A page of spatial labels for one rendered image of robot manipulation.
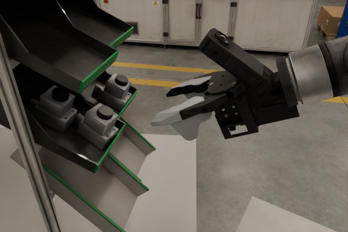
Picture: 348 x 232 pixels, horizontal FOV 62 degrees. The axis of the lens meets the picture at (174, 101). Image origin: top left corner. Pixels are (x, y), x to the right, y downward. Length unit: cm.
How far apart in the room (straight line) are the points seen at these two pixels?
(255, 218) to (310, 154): 175
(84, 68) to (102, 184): 31
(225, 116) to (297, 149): 220
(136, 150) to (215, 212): 123
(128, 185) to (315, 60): 51
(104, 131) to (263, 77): 30
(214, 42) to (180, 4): 386
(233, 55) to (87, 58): 25
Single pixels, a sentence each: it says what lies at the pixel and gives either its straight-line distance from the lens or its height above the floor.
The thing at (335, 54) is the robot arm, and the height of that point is 143.
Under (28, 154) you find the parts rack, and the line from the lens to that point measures 54.
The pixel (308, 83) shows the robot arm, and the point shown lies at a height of 139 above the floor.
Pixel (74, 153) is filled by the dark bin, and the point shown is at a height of 123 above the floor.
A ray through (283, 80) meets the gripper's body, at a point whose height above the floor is 139.
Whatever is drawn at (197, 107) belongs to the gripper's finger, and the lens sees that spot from 40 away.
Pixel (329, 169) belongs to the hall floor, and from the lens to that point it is 254.
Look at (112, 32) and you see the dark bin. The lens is 66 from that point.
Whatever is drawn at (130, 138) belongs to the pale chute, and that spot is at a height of 105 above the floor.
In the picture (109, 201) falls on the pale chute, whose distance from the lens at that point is 70.
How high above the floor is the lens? 156
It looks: 31 degrees down
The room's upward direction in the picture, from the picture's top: straight up
